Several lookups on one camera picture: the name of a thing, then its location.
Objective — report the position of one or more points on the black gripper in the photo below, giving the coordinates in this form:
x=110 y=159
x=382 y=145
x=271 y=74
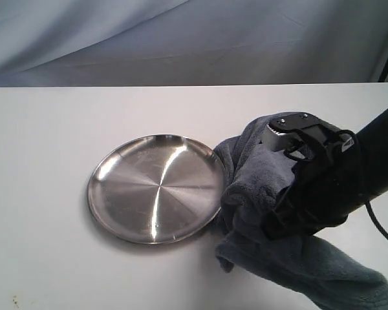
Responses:
x=325 y=188

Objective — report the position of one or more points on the blue-grey fleece towel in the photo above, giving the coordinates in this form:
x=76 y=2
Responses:
x=305 y=264

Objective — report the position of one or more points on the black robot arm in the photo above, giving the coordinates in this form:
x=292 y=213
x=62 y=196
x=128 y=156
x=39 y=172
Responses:
x=373 y=159

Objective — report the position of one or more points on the round stainless steel plate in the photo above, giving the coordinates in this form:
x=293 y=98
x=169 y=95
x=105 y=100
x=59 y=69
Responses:
x=156 y=189

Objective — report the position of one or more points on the grey backdrop curtain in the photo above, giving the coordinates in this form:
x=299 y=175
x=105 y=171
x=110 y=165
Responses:
x=175 y=43

